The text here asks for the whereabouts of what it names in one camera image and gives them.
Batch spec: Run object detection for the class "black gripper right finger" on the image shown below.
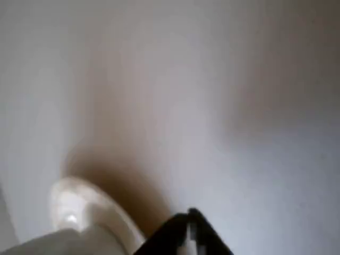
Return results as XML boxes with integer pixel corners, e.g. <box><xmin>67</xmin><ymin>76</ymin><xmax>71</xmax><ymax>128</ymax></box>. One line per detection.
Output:
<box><xmin>188</xmin><ymin>208</ymin><xmax>234</xmax><ymax>255</ymax></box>

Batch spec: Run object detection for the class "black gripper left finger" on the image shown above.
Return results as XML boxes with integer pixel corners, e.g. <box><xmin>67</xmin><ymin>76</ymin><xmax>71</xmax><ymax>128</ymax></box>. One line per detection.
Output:
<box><xmin>134</xmin><ymin>211</ymin><xmax>191</xmax><ymax>255</ymax></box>

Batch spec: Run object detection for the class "white ceramic mug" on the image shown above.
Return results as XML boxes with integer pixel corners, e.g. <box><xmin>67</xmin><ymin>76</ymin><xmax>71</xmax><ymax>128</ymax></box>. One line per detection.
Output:
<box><xmin>4</xmin><ymin>222</ymin><xmax>199</xmax><ymax>255</ymax></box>

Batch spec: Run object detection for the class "cream white saucer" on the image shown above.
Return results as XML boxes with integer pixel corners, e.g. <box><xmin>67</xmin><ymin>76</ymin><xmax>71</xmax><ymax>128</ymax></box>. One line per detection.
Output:
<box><xmin>48</xmin><ymin>176</ymin><xmax>147</xmax><ymax>255</ymax></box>

